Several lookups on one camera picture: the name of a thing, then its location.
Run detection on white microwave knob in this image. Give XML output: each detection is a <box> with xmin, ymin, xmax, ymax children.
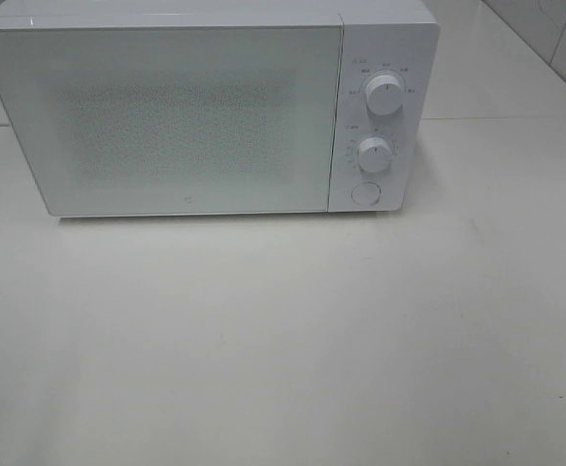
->
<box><xmin>364</xmin><ymin>72</ymin><xmax>405</xmax><ymax>117</ymax></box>
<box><xmin>356</xmin><ymin>137</ymin><xmax>394</xmax><ymax>174</ymax></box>

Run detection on white microwave door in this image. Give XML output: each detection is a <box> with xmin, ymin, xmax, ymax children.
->
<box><xmin>0</xmin><ymin>26</ymin><xmax>342</xmax><ymax>217</ymax></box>

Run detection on round white door button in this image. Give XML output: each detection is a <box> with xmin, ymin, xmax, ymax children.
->
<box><xmin>351</xmin><ymin>182</ymin><xmax>382</xmax><ymax>206</ymax></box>

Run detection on white microwave oven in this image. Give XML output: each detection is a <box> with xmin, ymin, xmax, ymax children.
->
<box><xmin>0</xmin><ymin>1</ymin><xmax>440</xmax><ymax>217</ymax></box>

